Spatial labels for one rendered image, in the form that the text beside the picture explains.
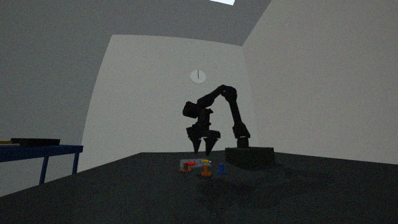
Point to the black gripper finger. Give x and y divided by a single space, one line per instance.
210 142
196 144

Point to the blue gear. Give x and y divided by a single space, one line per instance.
221 169

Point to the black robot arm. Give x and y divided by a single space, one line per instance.
199 110

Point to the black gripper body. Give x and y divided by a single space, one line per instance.
207 133

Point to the orange-brown gear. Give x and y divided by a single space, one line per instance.
206 171

